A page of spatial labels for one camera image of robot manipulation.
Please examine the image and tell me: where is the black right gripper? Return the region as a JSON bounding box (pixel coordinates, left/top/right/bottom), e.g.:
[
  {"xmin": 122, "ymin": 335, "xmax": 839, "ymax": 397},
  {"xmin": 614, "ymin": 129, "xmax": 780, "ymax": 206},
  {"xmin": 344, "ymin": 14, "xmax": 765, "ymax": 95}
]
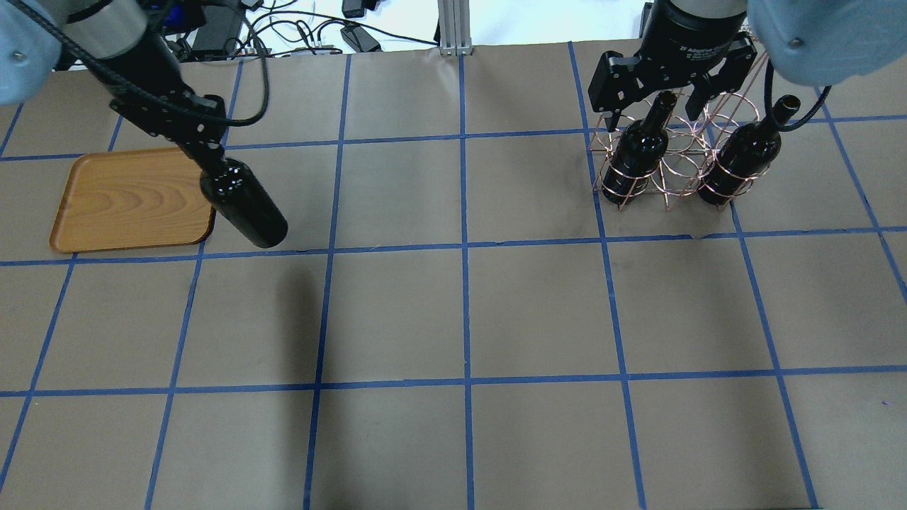
[{"xmin": 587, "ymin": 32, "xmax": 757, "ymax": 120}]

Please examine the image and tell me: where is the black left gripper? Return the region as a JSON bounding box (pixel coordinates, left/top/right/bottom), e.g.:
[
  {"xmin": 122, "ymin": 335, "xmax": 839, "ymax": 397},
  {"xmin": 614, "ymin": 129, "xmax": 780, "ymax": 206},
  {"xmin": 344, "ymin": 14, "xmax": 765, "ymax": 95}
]
[{"xmin": 110, "ymin": 87, "xmax": 227, "ymax": 167}]

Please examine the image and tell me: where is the dark wine bottle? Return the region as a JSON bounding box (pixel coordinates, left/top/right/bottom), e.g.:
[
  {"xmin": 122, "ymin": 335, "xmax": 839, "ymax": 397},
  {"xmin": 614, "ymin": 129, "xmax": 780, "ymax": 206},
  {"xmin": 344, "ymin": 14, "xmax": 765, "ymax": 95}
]
[
  {"xmin": 602, "ymin": 91, "xmax": 677, "ymax": 206},
  {"xmin": 699, "ymin": 94, "xmax": 801, "ymax": 208},
  {"xmin": 200, "ymin": 158, "xmax": 288, "ymax": 249}
]

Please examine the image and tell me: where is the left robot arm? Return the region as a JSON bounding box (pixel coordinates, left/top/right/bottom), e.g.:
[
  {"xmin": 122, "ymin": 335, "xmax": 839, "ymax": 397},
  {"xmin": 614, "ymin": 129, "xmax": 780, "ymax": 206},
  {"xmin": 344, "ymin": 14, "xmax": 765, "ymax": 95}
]
[{"xmin": 2, "ymin": 1, "xmax": 227, "ymax": 176}]

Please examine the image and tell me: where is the wooden tray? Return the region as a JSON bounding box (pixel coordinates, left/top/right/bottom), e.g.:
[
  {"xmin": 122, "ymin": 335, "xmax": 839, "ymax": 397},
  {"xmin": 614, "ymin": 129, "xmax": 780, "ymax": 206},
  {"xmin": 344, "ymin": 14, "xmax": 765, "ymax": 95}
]
[{"xmin": 49, "ymin": 148, "xmax": 215, "ymax": 253}]

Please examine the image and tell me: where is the black power adapter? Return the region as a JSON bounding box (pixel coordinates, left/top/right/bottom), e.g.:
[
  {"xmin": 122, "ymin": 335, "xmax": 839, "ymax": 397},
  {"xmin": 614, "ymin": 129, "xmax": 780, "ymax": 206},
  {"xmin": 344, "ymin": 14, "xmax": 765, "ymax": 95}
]
[{"xmin": 340, "ymin": 25, "xmax": 383, "ymax": 54}]

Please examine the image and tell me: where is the copper wire bottle basket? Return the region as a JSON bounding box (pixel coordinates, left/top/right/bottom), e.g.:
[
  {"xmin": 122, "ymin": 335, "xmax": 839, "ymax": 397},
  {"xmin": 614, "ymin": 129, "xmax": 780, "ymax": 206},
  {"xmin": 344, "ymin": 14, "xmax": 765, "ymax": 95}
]
[{"xmin": 587, "ymin": 55, "xmax": 767, "ymax": 210}]

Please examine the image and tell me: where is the aluminium frame post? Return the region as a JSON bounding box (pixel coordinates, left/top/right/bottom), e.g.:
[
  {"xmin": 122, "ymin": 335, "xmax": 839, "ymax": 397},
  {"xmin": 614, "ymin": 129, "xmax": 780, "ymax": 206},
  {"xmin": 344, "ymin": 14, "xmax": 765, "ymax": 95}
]
[{"xmin": 437, "ymin": 0, "xmax": 473, "ymax": 56}]

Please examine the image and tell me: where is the black braided cable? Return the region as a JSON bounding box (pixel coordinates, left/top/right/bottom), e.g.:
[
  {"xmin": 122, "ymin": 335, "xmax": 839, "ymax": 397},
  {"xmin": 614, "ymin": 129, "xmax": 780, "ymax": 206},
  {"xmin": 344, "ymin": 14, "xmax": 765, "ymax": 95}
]
[{"xmin": 0, "ymin": 0, "xmax": 271, "ymax": 127}]

